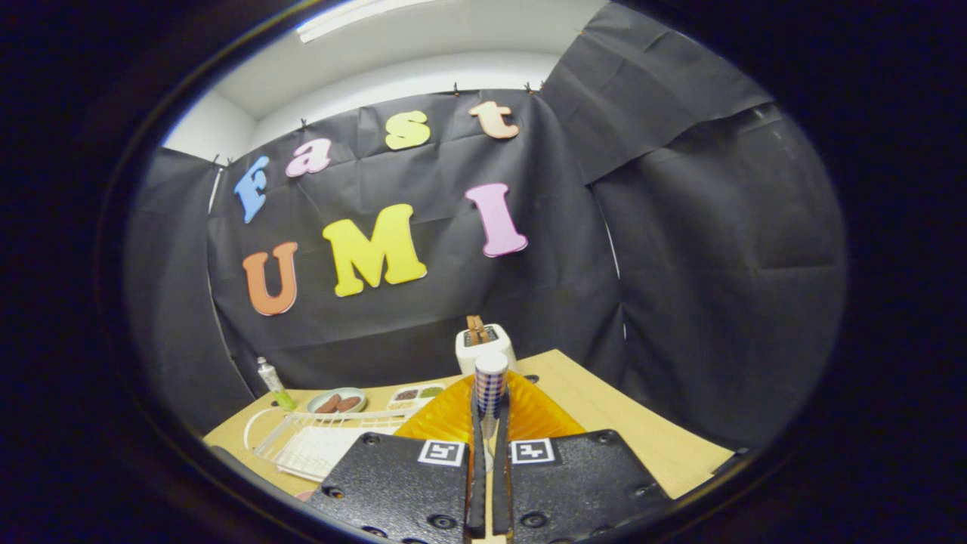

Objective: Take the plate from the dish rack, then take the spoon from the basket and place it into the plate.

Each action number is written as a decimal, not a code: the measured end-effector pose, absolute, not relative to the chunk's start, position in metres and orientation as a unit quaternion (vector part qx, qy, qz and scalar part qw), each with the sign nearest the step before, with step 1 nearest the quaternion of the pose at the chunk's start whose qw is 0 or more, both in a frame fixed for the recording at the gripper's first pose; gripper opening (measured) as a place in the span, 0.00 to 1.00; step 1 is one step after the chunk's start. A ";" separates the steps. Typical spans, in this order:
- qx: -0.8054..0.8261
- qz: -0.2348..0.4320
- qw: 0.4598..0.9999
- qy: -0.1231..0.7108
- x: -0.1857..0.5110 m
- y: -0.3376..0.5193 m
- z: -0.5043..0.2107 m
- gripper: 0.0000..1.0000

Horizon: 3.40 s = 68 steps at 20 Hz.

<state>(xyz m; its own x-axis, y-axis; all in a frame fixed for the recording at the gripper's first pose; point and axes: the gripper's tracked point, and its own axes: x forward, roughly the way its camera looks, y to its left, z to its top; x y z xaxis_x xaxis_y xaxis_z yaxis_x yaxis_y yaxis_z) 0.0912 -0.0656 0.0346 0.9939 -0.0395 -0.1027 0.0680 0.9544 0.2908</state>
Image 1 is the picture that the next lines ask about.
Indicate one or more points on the white toaster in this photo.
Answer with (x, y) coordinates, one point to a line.
(464, 355)

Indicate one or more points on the green liquid bottle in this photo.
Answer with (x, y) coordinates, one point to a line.
(270, 381)

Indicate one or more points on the pale green plate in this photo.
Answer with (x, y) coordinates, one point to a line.
(336, 391)

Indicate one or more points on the white ribbed drain mat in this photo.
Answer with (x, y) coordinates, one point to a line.
(325, 453)

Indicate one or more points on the brown meat patty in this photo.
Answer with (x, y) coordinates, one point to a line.
(349, 403)
(328, 404)

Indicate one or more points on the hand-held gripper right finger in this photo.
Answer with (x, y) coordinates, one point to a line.
(582, 491)

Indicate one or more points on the black backdrop cloth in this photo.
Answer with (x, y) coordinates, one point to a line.
(718, 264)

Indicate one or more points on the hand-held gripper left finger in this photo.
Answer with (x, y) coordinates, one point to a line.
(400, 491)

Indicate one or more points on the white divided tray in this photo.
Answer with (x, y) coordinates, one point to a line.
(415, 404)

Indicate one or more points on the pile of dark beans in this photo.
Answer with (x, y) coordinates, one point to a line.
(406, 394)

